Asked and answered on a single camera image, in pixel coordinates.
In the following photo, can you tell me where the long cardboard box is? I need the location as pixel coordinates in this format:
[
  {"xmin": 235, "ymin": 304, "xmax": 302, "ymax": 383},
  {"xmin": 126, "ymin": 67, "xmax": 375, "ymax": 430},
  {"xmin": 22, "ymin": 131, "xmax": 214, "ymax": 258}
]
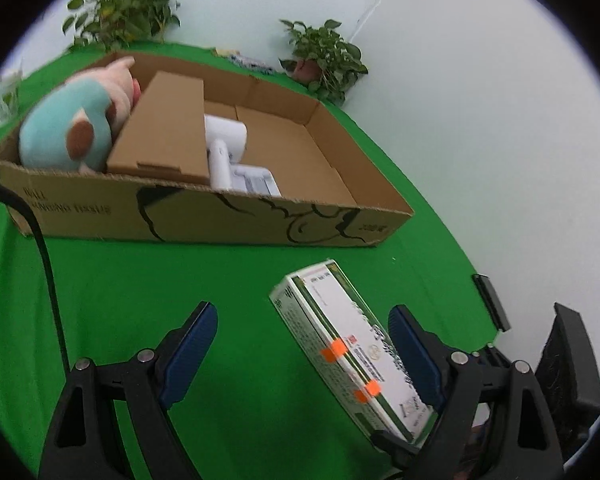
[{"xmin": 106, "ymin": 71, "xmax": 212, "ymax": 187}]

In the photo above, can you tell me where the bushy potted plant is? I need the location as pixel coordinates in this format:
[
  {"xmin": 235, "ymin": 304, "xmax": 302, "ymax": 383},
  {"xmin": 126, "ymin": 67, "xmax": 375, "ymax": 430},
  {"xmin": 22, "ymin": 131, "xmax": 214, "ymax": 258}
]
[{"xmin": 62, "ymin": 0, "xmax": 182, "ymax": 53}]

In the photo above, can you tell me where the potted plant red pot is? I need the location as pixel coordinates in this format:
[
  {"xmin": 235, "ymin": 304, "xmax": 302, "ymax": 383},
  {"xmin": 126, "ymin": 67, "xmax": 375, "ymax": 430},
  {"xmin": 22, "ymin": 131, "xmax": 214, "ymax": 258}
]
[{"xmin": 279, "ymin": 19, "xmax": 369, "ymax": 107}]

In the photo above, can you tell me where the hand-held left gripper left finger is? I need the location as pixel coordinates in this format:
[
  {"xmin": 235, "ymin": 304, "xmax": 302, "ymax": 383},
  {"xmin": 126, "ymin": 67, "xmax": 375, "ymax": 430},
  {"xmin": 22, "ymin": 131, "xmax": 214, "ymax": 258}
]
[{"xmin": 37, "ymin": 301, "xmax": 219, "ymax": 480}]

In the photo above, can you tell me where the cardboard tray box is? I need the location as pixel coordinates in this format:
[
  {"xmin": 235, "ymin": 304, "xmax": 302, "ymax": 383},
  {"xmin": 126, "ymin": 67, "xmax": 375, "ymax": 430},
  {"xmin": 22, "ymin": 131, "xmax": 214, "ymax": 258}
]
[{"xmin": 0, "ymin": 50, "xmax": 415, "ymax": 248}]

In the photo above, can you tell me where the green tablecloth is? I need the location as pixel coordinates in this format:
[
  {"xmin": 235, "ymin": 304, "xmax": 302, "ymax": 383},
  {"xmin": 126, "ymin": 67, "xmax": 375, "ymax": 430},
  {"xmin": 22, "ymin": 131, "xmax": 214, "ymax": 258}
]
[{"xmin": 0, "ymin": 42, "xmax": 501, "ymax": 480}]

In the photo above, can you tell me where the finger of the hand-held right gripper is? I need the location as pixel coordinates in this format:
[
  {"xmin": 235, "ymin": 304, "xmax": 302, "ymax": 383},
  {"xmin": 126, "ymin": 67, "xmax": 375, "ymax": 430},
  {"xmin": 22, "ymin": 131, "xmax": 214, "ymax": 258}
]
[
  {"xmin": 472, "ymin": 274, "xmax": 511, "ymax": 332},
  {"xmin": 534, "ymin": 302, "xmax": 600, "ymax": 431}
]

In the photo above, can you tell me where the pastel patterned packet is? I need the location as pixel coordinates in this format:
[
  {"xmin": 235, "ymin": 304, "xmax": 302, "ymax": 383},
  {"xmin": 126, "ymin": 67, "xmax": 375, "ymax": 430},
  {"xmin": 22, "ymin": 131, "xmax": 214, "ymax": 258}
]
[{"xmin": 230, "ymin": 54, "xmax": 281, "ymax": 74}]

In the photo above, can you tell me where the pink and teal plush toy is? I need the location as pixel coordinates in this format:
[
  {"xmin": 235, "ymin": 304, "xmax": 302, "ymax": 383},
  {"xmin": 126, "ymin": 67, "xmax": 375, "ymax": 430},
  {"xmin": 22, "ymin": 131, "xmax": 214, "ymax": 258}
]
[{"xmin": 19, "ymin": 56, "xmax": 142, "ymax": 176}]

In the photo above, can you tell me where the glass vase with plant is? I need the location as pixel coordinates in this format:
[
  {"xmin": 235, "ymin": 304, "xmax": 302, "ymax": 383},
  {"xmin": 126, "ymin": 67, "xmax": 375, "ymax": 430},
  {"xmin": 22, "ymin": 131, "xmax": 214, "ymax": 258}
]
[{"xmin": 0, "ymin": 60, "xmax": 23, "ymax": 128}]

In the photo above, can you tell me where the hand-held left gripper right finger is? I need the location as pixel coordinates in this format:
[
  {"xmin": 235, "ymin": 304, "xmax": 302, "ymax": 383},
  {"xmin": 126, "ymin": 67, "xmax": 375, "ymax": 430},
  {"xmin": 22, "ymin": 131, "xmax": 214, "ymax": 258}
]
[{"xmin": 371, "ymin": 304, "xmax": 563, "ymax": 480}]

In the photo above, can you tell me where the black cable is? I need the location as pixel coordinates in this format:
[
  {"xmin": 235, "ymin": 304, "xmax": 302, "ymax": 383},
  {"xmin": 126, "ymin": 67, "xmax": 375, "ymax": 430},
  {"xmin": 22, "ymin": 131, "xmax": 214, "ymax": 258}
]
[{"xmin": 0, "ymin": 184, "xmax": 71, "ymax": 376}]

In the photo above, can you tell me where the white green medicine box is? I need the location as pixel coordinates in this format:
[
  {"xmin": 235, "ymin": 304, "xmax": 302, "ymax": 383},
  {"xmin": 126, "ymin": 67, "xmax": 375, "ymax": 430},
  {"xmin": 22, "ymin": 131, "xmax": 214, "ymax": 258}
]
[{"xmin": 270, "ymin": 259, "xmax": 438, "ymax": 443}]

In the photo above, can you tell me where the white handheld device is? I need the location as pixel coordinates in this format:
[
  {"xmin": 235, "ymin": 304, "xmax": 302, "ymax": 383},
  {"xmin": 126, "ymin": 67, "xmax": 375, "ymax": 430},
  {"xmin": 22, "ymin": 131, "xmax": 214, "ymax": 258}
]
[{"xmin": 203, "ymin": 114, "xmax": 283, "ymax": 197}]

